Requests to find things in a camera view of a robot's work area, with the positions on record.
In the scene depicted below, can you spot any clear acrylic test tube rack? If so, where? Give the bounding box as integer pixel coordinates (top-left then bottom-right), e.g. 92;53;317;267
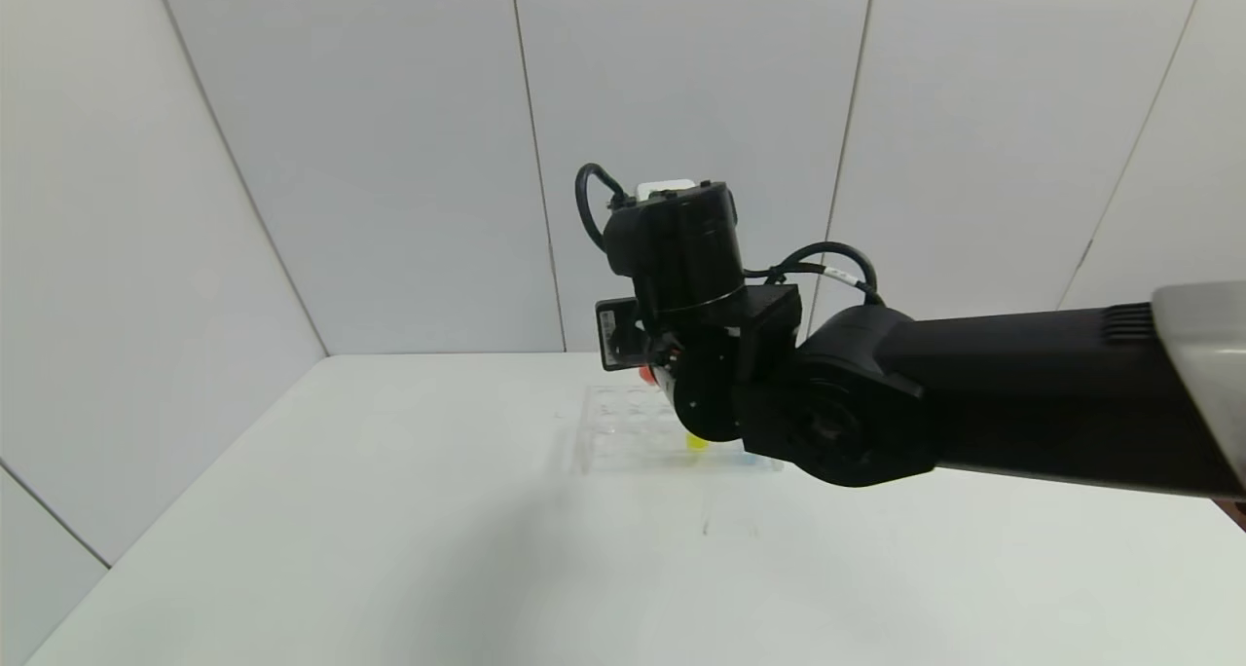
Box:
574;384;785;474

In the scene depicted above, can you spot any black camera cable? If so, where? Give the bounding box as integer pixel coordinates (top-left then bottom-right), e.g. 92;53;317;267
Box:
576;163;636;254

